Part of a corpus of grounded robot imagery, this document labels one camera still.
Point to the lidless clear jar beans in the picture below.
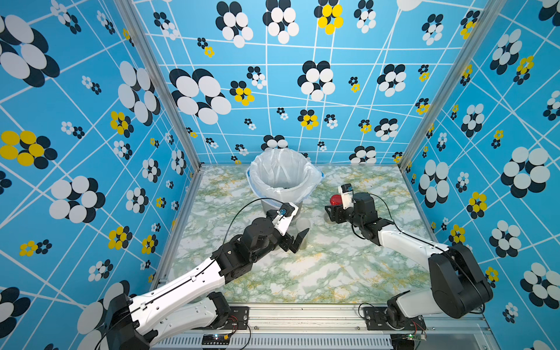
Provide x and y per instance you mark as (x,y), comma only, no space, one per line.
(302,224)

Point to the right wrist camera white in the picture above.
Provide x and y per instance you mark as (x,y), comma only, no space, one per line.
(347,195)

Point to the red jar lid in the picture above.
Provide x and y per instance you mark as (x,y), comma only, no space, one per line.
(336,200)

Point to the left circuit board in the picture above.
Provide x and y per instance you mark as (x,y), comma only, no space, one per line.
(215,339)

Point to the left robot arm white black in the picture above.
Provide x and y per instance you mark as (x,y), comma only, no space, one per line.
(193,301)

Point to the white plastic bin liner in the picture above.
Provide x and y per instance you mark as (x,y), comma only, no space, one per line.
(283,175)

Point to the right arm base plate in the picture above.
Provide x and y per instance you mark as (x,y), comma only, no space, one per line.
(379,318)

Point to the aluminium front rail frame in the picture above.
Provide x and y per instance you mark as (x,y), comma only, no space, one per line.
(334,326)

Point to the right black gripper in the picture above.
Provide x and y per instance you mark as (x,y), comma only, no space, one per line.
(340,214)

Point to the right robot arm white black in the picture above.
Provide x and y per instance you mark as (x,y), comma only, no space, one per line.
(457,287)

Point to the right circuit board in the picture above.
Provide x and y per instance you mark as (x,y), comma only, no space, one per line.
(407,341)

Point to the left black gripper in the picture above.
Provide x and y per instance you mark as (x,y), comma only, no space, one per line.
(288,238)

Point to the left aluminium corner post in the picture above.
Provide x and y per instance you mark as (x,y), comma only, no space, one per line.
(132,23)

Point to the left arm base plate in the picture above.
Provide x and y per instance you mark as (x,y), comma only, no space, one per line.
(236,319)

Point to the right aluminium corner post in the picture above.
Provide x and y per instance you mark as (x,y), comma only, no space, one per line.
(488,17)

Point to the circuit board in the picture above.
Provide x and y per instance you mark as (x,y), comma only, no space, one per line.
(407,341)
(215,339)

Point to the aluminium corner post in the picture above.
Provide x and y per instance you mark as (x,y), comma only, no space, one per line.
(132,23)
(488,17)

